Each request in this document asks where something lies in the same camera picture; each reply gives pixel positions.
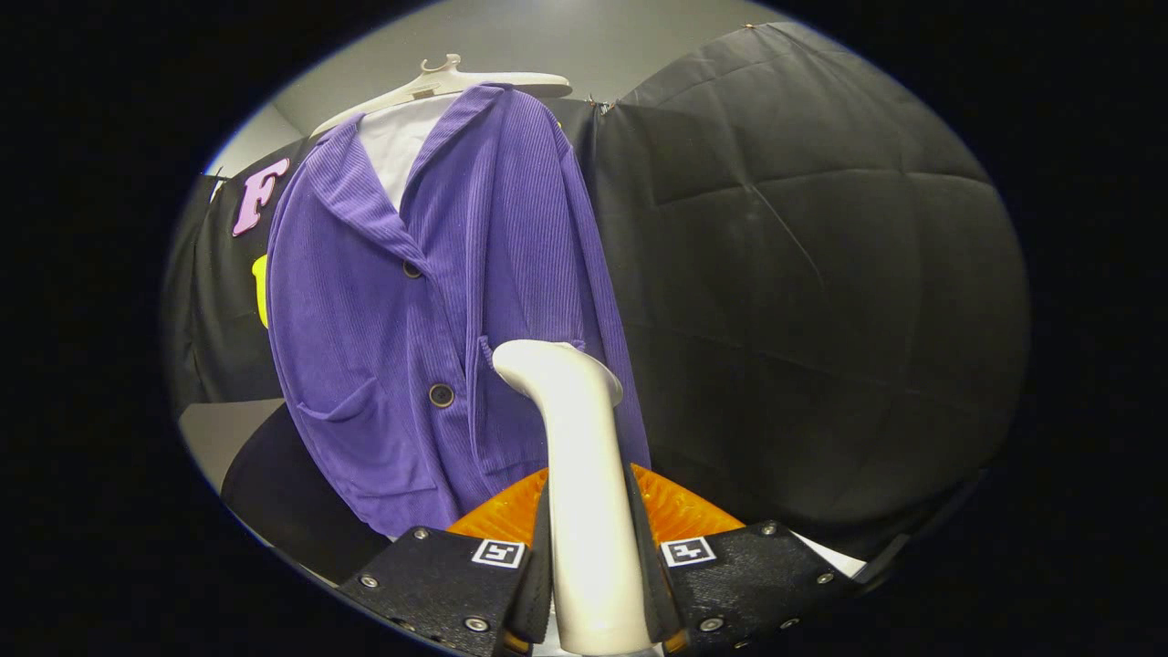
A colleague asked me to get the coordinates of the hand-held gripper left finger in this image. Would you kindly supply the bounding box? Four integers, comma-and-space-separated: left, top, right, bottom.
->
336, 469, 556, 657

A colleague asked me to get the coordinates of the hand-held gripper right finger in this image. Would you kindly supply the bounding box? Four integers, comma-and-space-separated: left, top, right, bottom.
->
625, 465, 863, 656

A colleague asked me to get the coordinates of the cream garment steamer handle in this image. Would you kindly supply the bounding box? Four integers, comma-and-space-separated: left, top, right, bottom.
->
493, 339, 653, 657

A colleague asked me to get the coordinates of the purple corduroy jacket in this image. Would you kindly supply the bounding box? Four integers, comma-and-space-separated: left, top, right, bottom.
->
265, 84, 651, 539

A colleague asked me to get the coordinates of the white shirt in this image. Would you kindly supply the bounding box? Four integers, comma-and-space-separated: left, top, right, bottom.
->
358, 94, 457, 213

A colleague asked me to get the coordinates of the cream plastic clothes hanger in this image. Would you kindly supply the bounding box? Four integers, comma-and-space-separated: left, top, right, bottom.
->
310, 53, 573, 138

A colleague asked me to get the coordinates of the black backdrop cloth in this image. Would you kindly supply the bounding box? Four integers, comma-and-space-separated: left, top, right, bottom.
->
164, 23, 1032, 558

